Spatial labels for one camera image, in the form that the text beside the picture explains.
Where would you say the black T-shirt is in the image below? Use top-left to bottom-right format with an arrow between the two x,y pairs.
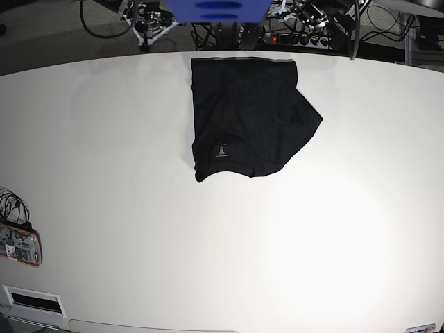
191,58 -> 323,182

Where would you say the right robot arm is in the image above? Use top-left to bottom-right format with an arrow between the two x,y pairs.
79,1 -> 173,40

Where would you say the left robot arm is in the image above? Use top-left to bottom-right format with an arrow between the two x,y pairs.
294,1 -> 370,61

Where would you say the white power strip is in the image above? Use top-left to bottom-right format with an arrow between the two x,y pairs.
262,33 -> 331,49

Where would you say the blue plastic bin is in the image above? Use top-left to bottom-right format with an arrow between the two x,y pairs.
164,0 -> 273,23

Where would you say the orange electronics case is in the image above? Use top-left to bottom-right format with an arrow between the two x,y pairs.
1,223 -> 43,267

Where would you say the card at table edge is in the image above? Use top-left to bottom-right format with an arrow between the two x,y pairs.
405,323 -> 436,333

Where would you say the black coiled cable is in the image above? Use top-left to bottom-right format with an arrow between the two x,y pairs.
0,186 -> 31,226

